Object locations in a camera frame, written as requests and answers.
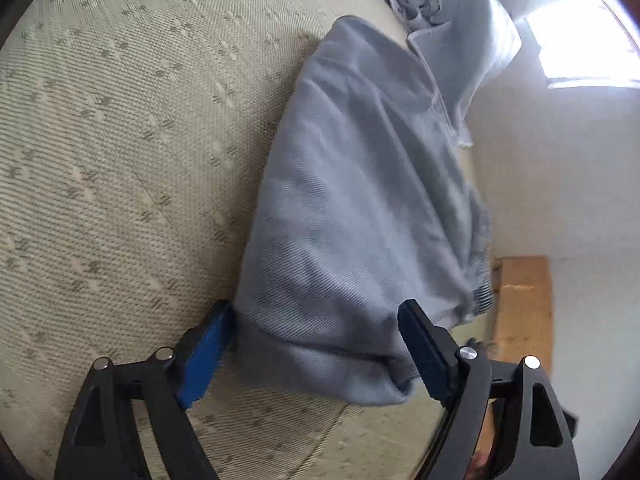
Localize light blue denim pants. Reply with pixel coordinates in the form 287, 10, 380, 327
234, 16, 490, 405

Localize person's right hand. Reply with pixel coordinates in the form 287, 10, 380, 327
464, 400, 501, 480

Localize wooden headboard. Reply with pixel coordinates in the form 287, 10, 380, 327
488, 256, 554, 374

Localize window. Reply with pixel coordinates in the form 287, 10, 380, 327
518, 0, 639, 90

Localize light blue blanket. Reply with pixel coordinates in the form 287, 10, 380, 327
387, 0, 522, 148

